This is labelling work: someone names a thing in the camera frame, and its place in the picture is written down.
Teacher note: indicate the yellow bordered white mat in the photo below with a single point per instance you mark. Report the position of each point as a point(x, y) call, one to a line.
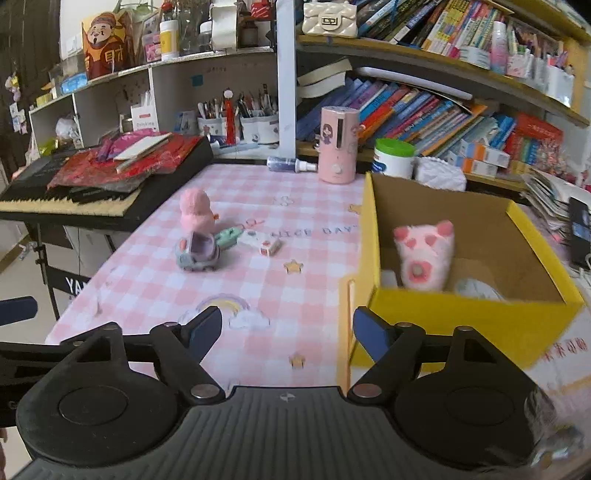
point(568, 344)

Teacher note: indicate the row of leaning colourful books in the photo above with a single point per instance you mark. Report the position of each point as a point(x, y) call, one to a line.
point(406, 115)

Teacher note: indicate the stack of papers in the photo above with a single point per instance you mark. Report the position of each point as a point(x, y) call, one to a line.
point(545, 198)

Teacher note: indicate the red boxed book set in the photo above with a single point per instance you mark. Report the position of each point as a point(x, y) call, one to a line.
point(535, 143)

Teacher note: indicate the white canister green lid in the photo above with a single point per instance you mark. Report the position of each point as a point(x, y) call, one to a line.
point(392, 161)

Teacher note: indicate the white shelf unit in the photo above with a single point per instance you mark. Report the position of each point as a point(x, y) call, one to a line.
point(106, 97)

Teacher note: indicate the white paper bag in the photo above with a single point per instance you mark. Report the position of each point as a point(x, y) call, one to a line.
point(145, 115)

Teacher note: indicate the row of books on high shelf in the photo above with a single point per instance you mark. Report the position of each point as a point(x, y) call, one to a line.
point(438, 23)

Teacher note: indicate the black keyboard stand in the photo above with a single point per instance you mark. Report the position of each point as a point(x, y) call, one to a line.
point(69, 285)

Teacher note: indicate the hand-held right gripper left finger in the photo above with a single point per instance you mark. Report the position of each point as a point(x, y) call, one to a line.
point(205, 334)

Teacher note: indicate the black phone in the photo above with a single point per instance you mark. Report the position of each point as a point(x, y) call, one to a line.
point(579, 230)

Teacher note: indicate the group of white pen cups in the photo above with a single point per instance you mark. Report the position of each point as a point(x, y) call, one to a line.
point(549, 74)

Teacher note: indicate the pink humidifier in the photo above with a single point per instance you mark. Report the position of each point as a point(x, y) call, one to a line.
point(337, 147)

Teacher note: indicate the red packets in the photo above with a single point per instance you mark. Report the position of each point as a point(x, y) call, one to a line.
point(83, 170)

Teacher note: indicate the black electronic keyboard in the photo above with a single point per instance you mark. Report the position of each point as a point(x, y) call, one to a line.
point(152, 194)

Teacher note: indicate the small green toy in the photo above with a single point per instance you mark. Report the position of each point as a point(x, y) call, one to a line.
point(228, 236)

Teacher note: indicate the crumpled plastic bag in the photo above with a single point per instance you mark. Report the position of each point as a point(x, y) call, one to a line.
point(68, 129)

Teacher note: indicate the white shelf post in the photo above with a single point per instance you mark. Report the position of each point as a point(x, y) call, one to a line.
point(286, 78)

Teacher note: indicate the red tassel ornament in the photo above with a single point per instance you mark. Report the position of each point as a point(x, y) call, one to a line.
point(229, 120)

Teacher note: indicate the pink checkered tablecloth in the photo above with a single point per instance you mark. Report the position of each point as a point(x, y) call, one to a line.
point(277, 295)

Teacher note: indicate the pink pig plush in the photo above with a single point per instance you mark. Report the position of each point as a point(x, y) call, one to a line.
point(422, 258)

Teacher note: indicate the dark wooden door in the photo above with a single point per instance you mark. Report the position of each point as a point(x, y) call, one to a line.
point(27, 46)

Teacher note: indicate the pink purple plastic packaging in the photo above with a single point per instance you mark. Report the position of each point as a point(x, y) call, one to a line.
point(108, 147)

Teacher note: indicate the pink duck plush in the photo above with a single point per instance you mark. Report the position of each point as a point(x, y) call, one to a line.
point(194, 207)

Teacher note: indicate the dark jar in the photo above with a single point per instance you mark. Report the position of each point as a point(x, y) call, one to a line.
point(248, 32)

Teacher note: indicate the wooden bookshelf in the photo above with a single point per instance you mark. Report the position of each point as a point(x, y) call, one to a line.
point(369, 48)

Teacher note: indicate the blue orange medicine boxes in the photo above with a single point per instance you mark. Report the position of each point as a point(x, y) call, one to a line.
point(482, 159)

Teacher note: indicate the grey purple toy car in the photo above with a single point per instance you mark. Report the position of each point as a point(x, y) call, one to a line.
point(196, 254)

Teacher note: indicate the small white patterned box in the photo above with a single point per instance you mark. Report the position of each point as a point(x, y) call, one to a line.
point(261, 242)

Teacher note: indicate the cream quilted purse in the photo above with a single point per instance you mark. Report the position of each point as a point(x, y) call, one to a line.
point(330, 21)

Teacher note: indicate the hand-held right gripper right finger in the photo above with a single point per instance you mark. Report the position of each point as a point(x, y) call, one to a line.
point(371, 334)

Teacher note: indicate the fortune god paper box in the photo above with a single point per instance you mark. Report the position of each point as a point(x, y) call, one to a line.
point(106, 46)

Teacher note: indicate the pastel bottle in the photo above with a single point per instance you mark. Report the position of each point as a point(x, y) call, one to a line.
point(498, 46)

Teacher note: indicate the white bottle yellow label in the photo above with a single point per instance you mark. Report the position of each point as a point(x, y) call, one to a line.
point(169, 41)

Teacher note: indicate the white booklet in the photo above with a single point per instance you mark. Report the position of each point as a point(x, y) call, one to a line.
point(143, 145)

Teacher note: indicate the white pen holder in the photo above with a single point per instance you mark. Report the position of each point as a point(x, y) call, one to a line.
point(211, 129)
point(268, 130)
point(249, 130)

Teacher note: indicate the white ribbon roll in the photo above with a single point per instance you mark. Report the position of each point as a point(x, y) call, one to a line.
point(224, 25)

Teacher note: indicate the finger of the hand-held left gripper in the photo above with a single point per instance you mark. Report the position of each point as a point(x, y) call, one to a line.
point(32, 357)
point(18, 310)

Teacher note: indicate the yellow cardboard box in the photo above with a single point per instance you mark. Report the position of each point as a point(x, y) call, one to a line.
point(461, 332)

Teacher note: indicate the blue spray bottle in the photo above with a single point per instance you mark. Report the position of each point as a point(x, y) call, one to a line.
point(286, 164)

